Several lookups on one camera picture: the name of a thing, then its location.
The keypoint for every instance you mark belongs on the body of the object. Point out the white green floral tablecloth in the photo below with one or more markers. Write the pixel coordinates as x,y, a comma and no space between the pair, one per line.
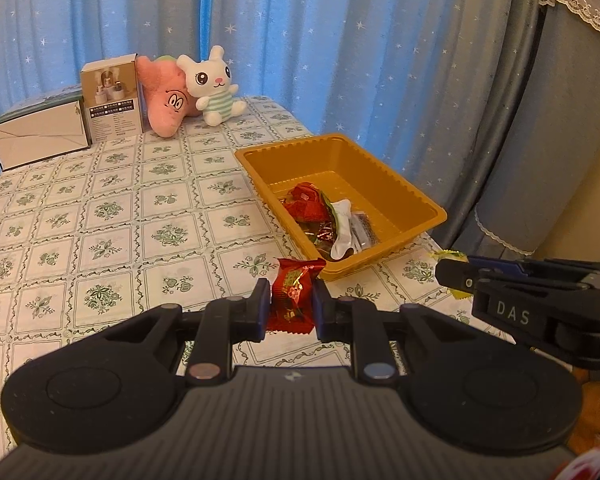
130,210

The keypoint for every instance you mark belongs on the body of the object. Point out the clear packet with dark contents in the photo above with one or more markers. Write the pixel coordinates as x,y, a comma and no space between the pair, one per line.
366,230

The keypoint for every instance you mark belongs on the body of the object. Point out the person's right forearm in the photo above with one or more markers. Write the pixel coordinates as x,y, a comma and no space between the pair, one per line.
590,465

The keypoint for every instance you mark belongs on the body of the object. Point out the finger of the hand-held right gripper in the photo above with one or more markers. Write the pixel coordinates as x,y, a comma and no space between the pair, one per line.
455,275
500,265

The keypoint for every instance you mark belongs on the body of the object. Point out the orange plastic tray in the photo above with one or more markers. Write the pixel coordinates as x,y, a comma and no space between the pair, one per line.
340,160

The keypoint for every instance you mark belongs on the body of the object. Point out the flat white teal-edged box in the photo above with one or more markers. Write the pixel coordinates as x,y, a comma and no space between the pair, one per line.
35,142

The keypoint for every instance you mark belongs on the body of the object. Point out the small yellow candy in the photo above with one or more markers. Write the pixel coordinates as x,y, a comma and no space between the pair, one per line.
452,256

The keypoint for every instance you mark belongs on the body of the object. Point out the tall printed carton box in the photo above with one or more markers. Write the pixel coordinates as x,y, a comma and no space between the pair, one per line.
112,120

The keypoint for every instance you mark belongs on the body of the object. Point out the grey lace-trimmed cover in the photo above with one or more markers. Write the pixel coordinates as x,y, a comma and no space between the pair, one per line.
555,110

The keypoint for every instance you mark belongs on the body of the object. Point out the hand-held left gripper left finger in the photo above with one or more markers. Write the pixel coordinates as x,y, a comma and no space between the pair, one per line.
265,310

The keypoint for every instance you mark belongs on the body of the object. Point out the white rabbit plush toy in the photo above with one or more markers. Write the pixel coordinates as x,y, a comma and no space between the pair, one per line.
215,95

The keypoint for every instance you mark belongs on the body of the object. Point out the plain red snack packet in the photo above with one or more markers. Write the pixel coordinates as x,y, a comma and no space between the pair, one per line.
305,211

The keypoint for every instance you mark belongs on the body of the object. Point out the red gold-print snack packet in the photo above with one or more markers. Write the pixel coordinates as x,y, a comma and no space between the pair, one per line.
292,295

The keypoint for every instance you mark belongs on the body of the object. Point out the long white green snack packet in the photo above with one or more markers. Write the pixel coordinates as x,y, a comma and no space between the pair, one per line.
344,230

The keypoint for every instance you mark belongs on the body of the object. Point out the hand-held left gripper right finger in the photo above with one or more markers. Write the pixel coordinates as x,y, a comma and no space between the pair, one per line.
318,312

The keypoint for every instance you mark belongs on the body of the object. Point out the blue star-print curtain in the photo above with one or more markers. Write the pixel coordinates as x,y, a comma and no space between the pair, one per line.
330,35

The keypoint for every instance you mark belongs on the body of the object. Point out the pink plush toy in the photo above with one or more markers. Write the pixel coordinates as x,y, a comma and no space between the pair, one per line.
167,105

